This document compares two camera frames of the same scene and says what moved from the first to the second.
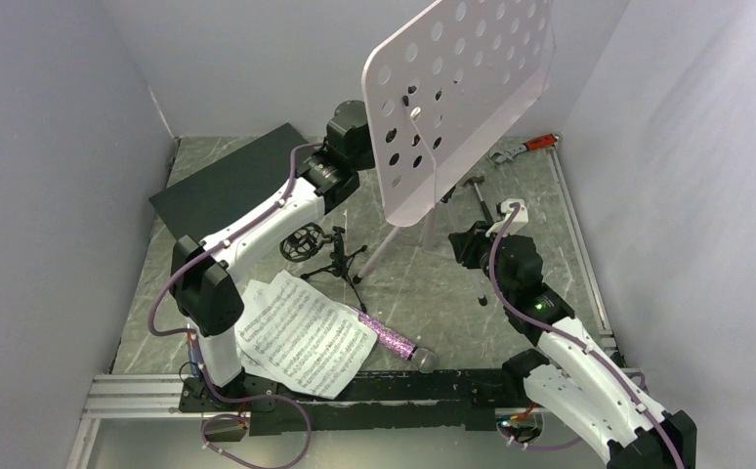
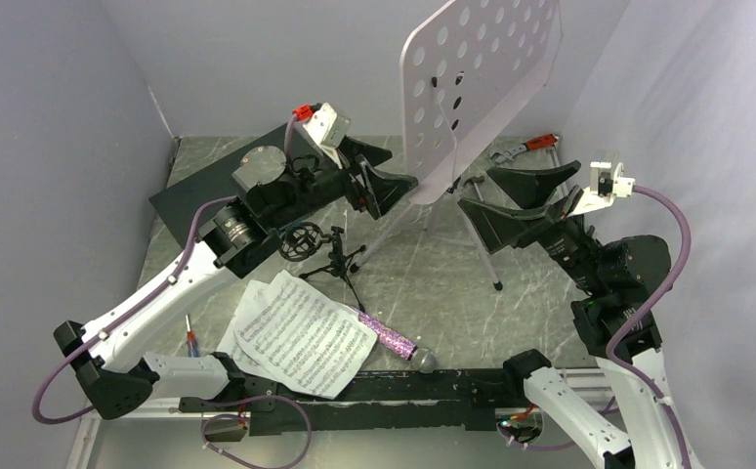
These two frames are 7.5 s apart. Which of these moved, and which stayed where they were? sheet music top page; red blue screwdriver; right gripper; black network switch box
Moved: right gripper
Stayed: sheet music top page; black network switch box; red blue screwdriver
